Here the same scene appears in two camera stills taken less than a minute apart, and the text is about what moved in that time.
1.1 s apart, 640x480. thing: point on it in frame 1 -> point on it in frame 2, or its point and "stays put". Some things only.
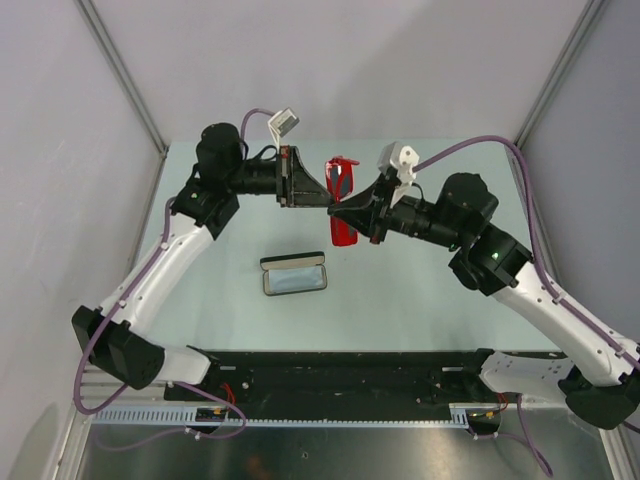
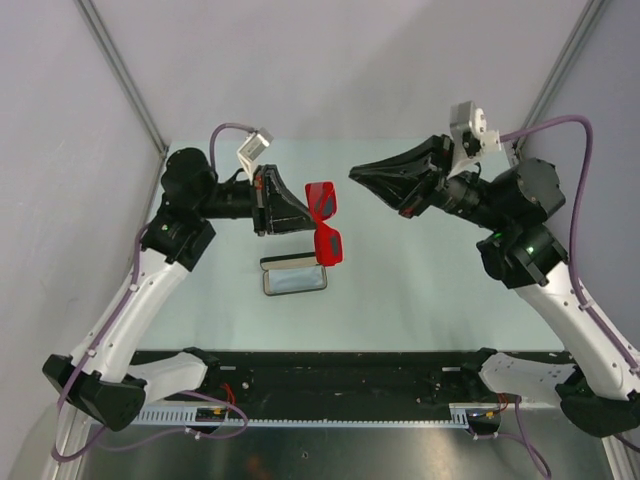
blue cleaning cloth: x=295 y=279 stays put
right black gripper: x=369 y=210 -> x=396 y=177
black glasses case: x=294 y=273 stays put
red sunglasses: x=339 y=173 -> x=322 y=199
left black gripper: x=299 y=189 -> x=275 y=209
